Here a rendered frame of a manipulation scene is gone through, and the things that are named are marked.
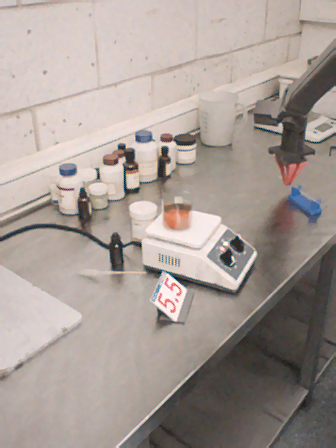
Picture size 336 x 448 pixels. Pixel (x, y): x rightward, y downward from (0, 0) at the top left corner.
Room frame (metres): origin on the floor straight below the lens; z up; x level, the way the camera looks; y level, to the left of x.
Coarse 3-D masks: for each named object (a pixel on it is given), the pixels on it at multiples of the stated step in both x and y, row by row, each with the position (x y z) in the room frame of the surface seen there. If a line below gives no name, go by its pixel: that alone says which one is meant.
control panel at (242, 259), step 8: (224, 232) 0.86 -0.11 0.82; (232, 232) 0.87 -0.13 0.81; (224, 240) 0.84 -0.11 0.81; (216, 248) 0.80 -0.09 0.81; (224, 248) 0.82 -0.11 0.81; (248, 248) 0.85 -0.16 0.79; (208, 256) 0.77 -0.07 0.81; (216, 256) 0.78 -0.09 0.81; (240, 256) 0.81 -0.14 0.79; (248, 256) 0.82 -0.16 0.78; (216, 264) 0.76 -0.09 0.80; (240, 264) 0.79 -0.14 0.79; (232, 272) 0.76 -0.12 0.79; (240, 272) 0.77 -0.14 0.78
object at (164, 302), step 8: (168, 280) 0.74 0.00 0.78; (168, 288) 0.73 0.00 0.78; (176, 288) 0.74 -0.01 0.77; (160, 296) 0.70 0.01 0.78; (168, 296) 0.71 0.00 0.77; (176, 296) 0.72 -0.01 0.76; (160, 304) 0.68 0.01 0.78; (168, 304) 0.69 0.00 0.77; (176, 304) 0.70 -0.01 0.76; (168, 312) 0.67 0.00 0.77
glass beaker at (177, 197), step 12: (168, 192) 0.87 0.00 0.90; (180, 192) 0.88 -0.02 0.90; (192, 192) 0.85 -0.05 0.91; (168, 204) 0.82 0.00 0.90; (180, 204) 0.82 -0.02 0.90; (192, 204) 0.84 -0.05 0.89; (168, 216) 0.82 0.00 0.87; (180, 216) 0.82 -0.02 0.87; (192, 216) 0.84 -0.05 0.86; (168, 228) 0.82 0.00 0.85; (180, 228) 0.82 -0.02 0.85
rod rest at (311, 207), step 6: (300, 186) 1.14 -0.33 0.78; (294, 192) 1.13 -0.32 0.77; (288, 198) 1.14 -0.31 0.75; (294, 198) 1.12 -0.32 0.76; (300, 198) 1.12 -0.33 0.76; (306, 198) 1.12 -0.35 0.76; (318, 198) 1.07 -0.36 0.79; (300, 204) 1.09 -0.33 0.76; (306, 204) 1.09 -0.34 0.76; (312, 204) 1.06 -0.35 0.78; (318, 204) 1.07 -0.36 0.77; (306, 210) 1.07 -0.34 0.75; (312, 210) 1.06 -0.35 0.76; (318, 210) 1.06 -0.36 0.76
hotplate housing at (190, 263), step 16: (144, 240) 0.83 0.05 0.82; (160, 240) 0.82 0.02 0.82; (208, 240) 0.82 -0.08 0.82; (144, 256) 0.82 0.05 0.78; (160, 256) 0.81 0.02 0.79; (176, 256) 0.79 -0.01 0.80; (192, 256) 0.78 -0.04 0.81; (160, 272) 0.81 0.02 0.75; (176, 272) 0.79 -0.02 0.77; (192, 272) 0.78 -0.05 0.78; (208, 272) 0.76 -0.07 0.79; (224, 272) 0.75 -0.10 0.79; (224, 288) 0.75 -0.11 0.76
